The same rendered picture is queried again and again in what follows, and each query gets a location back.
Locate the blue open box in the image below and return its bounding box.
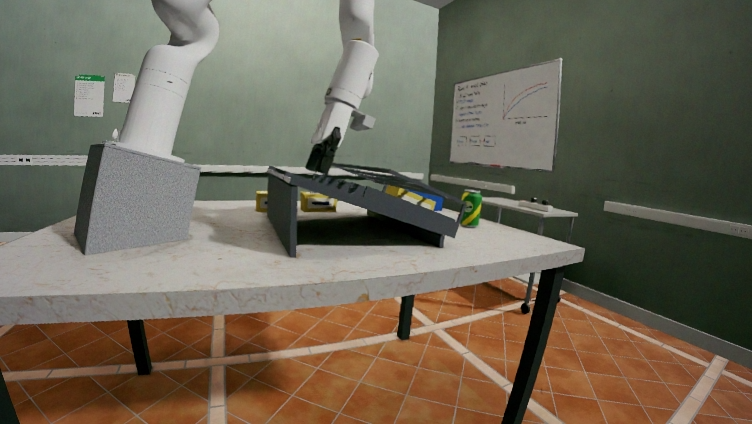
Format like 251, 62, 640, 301
408, 190, 443, 211

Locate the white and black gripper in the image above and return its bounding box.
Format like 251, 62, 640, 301
305, 100, 355, 175

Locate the green and yellow drink can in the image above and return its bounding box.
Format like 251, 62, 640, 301
460, 190, 482, 228

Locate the yellow butter carton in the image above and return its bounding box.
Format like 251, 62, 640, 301
256, 191, 267, 212
300, 192, 337, 212
385, 185, 436, 211

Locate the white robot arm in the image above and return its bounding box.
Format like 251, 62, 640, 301
102, 0, 379, 162

